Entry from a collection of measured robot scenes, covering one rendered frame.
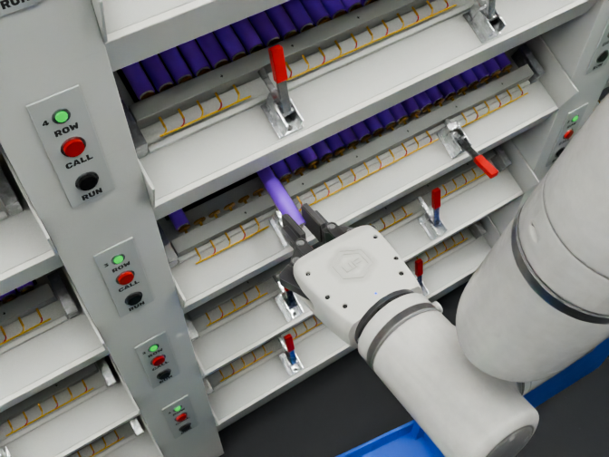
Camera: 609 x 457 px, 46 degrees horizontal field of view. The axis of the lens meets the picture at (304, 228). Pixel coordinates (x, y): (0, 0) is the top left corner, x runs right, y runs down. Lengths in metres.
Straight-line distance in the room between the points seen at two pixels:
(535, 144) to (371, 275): 0.53
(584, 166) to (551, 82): 0.73
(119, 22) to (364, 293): 0.33
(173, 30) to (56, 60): 0.09
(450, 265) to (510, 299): 0.91
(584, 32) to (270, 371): 0.71
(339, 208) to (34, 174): 0.43
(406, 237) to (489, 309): 0.67
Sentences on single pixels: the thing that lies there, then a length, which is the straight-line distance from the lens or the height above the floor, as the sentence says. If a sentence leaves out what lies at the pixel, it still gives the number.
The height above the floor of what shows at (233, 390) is 0.15.
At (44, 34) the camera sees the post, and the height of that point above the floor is 0.96.
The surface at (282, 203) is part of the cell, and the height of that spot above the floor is 0.63.
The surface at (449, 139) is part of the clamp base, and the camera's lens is 0.98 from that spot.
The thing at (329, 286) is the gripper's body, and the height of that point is 0.67.
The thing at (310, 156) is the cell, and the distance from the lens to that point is 0.90.
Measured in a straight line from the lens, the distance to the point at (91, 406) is 1.03.
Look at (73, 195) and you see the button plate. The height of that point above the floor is 0.80.
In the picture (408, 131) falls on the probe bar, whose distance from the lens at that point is 0.95.
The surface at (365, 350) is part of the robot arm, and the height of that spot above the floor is 0.67.
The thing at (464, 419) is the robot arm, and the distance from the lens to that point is 0.61.
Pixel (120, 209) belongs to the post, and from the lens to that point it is 0.67.
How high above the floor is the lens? 1.27
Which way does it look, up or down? 55 degrees down
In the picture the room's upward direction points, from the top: straight up
